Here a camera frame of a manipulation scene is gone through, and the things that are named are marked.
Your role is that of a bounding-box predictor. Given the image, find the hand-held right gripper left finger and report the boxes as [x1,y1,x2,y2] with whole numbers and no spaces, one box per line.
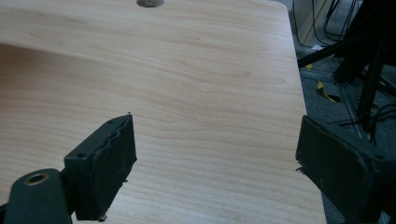
[64,112,138,222]

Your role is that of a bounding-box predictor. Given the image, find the yellow tape strip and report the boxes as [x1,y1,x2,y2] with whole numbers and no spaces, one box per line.
[316,80,341,104]

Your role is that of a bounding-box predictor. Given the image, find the black metal stand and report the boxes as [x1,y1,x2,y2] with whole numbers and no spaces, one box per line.
[297,0,396,145]

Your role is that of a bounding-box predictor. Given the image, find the black cable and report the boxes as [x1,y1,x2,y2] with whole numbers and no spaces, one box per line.
[322,0,359,42]
[291,0,313,49]
[332,103,396,146]

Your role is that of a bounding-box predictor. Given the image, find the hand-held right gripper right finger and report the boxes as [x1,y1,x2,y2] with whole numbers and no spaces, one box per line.
[295,114,396,224]

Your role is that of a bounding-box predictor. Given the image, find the grey round cable grommet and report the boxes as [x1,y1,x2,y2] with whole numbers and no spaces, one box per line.
[135,0,165,8]

